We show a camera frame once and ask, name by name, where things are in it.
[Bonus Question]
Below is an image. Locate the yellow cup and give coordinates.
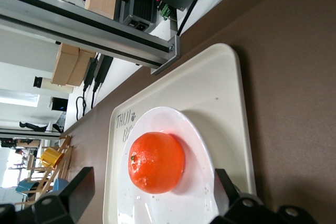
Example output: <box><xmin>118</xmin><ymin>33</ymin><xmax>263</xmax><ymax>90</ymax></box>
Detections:
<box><xmin>39</xmin><ymin>147</ymin><xmax>65</xmax><ymax>168</ymax></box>

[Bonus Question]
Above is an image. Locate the wooden cup rack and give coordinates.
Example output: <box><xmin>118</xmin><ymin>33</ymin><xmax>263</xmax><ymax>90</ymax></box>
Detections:
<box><xmin>14</xmin><ymin>134</ymin><xmax>76</xmax><ymax>206</ymax></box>

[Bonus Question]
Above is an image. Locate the small black box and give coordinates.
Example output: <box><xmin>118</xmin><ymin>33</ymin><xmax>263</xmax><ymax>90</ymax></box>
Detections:
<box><xmin>51</xmin><ymin>97</ymin><xmax>68</xmax><ymax>112</ymax></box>

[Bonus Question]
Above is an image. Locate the aluminium camera mount post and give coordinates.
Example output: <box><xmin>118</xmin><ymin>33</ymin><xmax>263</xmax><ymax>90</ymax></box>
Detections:
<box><xmin>0</xmin><ymin>0</ymin><xmax>182</xmax><ymax>77</ymax></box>

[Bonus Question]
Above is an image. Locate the cardboard box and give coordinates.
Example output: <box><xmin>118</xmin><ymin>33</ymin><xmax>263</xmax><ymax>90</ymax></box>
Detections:
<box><xmin>51</xmin><ymin>42</ymin><xmax>79</xmax><ymax>86</ymax></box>
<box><xmin>67</xmin><ymin>49</ymin><xmax>97</xmax><ymax>87</ymax></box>

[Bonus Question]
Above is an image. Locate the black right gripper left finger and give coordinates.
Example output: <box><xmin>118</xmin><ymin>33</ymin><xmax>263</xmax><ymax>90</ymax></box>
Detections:
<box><xmin>33</xmin><ymin>166</ymin><xmax>95</xmax><ymax>224</ymax></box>

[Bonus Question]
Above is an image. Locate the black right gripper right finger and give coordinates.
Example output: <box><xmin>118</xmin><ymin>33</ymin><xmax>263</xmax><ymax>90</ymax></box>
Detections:
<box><xmin>214</xmin><ymin>168</ymin><xmax>279</xmax><ymax>224</ymax></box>

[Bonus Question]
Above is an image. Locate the cream flask black cap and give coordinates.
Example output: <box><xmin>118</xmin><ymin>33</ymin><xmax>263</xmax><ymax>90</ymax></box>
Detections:
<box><xmin>33</xmin><ymin>76</ymin><xmax>74</xmax><ymax>94</ymax></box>

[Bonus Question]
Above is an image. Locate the grey power supply unit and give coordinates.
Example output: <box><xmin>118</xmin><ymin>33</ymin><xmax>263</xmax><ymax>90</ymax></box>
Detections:
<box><xmin>120</xmin><ymin>0</ymin><xmax>158</xmax><ymax>32</ymax></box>

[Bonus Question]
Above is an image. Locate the green terminal connector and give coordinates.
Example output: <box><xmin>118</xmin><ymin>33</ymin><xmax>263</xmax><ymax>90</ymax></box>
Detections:
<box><xmin>157</xmin><ymin>2</ymin><xmax>172</xmax><ymax>22</ymax></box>

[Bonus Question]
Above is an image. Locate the black power adapter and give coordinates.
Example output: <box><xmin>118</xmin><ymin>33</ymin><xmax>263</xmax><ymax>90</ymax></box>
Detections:
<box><xmin>83</xmin><ymin>57</ymin><xmax>98</xmax><ymax>92</ymax></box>
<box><xmin>93</xmin><ymin>55</ymin><xmax>114</xmax><ymax>92</ymax></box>

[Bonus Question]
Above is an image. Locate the white round plate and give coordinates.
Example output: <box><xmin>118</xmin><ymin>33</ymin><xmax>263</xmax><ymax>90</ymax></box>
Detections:
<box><xmin>117</xmin><ymin>106</ymin><xmax>224</xmax><ymax>224</ymax></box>

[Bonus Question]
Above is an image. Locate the orange fruit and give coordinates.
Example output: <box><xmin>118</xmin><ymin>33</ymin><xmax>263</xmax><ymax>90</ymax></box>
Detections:
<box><xmin>128</xmin><ymin>131</ymin><xmax>186</xmax><ymax>195</ymax></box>

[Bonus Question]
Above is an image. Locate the black power cable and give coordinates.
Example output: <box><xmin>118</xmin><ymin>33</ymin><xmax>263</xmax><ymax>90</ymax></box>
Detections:
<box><xmin>175</xmin><ymin>0</ymin><xmax>213</xmax><ymax>37</ymax></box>

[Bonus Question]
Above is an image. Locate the blue bowl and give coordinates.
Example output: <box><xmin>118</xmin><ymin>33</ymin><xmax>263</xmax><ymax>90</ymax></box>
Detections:
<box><xmin>53</xmin><ymin>177</ymin><xmax>70</xmax><ymax>193</ymax></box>

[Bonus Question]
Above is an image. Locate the cream bear print tray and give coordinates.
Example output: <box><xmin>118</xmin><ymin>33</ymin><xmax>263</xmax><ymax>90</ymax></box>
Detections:
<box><xmin>102</xmin><ymin>42</ymin><xmax>257</xmax><ymax>224</ymax></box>

